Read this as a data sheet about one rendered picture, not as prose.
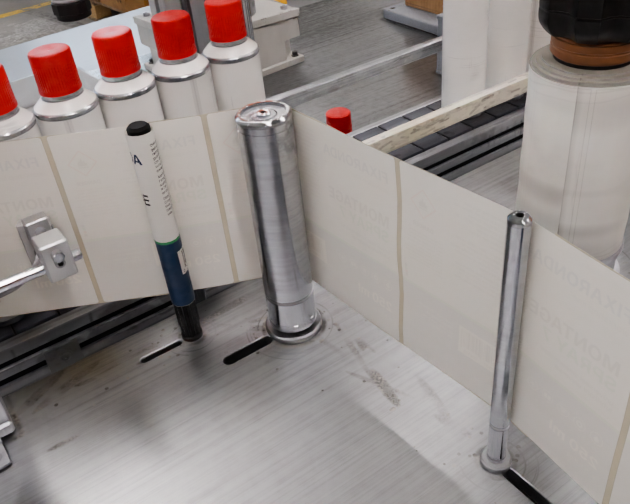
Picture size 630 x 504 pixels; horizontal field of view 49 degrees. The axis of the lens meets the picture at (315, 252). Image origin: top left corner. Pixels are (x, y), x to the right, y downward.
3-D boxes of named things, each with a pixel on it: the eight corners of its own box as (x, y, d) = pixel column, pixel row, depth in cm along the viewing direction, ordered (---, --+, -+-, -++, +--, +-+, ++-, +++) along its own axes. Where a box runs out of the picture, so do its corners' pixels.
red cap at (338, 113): (356, 130, 94) (355, 108, 92) (344, 141, 92) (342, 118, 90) (335, 126, 96) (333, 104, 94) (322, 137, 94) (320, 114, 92)
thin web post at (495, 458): (496, 480, 43) (521, 231, 32) (473, 459, 45) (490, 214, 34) (518, 463, 44) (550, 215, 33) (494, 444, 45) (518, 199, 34)
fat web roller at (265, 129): (285, 353, 54) (250, 134, 43) (255, 323, 57) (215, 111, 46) (333, 327, 56) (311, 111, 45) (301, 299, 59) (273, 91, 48)
